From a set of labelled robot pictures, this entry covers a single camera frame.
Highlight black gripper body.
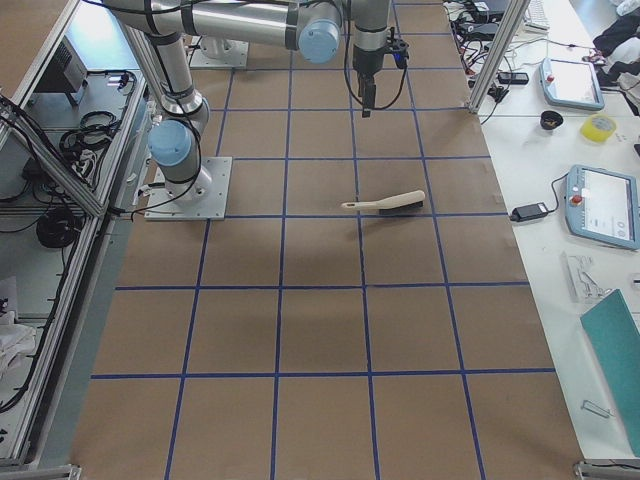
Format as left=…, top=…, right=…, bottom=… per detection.
left=353, top=47, right=385, bottom=88

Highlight white hand brush dark bristles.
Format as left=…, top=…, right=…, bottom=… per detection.
left=340, top=190, right=426, bottom=215

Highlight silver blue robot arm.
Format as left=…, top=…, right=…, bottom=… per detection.
left=103, top=1, right=394, bottom=206

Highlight black phone device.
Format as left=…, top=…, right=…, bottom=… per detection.
left=497, top=72, right=529, bottom=85

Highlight small black bowl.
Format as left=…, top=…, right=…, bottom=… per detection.
left=539, top=110, right=564, bottom=131

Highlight upper teach pendant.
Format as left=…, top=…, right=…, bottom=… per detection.
left=539, top=57, right=605, bottom=111

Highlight teach pendant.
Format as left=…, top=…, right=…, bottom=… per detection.
left=539, top=57, right=605, bottom=111
left=565, top=165, right=639, bottom=250

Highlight black power adapter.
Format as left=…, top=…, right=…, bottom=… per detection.
left=509, top=202, right=549, bottom=223

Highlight yellow tape roll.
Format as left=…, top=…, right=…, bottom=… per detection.
left=580, top=114, right=617, bottom=143

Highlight lower teach pendant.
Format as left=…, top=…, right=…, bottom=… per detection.
left=565, top=165, right=639, bottom=250

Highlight clear plastic bag parts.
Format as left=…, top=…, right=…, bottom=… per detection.
left=563, top=252, right=613, bottom=304

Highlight grey electronics box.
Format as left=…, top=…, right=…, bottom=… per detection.
left=34, top=37, right=88, bottom=107

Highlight teal folder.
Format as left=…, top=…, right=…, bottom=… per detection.
left=580, top=289, right=639, bottom=457

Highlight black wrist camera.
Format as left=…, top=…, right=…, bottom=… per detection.
left=386, top=27, right=409, bottom=70

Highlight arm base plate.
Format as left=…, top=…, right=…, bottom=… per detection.
left=144, top=157, right=232, bottom=221
left=188, top=36, right=249, bottom=70

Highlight aluminium frame post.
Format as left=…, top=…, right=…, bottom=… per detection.
left=467, top=0, right=530, bottom=114

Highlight small metal bracket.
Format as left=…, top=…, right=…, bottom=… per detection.
left=581, top=399, right=614, bottom=418

